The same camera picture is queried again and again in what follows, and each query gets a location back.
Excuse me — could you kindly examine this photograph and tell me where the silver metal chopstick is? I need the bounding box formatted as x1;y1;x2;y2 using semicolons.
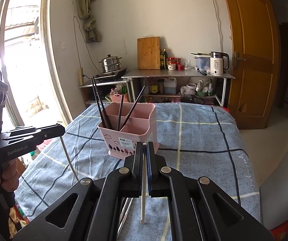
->
60;136;79;182
118;197;133;229

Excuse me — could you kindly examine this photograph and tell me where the dark soy sauce bottle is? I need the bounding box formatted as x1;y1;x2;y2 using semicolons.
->
163;48;168;69

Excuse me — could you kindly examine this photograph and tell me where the white plastic jug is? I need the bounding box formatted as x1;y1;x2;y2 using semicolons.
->
164;77;177;95

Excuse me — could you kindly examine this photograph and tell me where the bamboo cutting board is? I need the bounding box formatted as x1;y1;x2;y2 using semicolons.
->
137;37;160;70

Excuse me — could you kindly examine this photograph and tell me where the black induction cooker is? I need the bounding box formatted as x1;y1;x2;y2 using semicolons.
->
94;67;127;82

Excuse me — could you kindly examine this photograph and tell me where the clear plastic container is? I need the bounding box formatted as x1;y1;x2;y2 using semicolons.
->
194;54;210;72

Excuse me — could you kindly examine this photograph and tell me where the brown wooden door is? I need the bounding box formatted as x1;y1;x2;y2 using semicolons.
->
226;0;280;130

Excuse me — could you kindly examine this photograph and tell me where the black chopstick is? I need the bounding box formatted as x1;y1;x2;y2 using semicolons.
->
116;94;124;131
92;76;112;129
91;76;106;128
120;85;146;131

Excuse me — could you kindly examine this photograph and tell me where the person's left hand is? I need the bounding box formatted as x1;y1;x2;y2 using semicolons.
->
0;159;19;192

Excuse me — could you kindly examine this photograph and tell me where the beige wooden chopstick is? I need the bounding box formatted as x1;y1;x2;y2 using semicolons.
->
140;143;147;225

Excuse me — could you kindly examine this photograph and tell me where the stainless steel steamer pot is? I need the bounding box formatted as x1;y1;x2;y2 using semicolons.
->
99;54;122;73

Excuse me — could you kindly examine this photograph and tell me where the pink divided chopsticks basket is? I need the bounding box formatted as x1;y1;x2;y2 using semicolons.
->
98;102;159;159

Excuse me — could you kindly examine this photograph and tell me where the red lidded jar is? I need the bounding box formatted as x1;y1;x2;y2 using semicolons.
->
167;57;177;70

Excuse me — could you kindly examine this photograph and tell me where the hanging grey cloth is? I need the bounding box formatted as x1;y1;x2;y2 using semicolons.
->
77;0;101;43

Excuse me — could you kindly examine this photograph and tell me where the white electric kettle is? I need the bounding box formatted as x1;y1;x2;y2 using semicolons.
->
210;52;230;76

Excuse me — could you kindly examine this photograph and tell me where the metal kitchen shelf table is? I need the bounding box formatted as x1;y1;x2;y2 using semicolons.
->
78;68;235;107

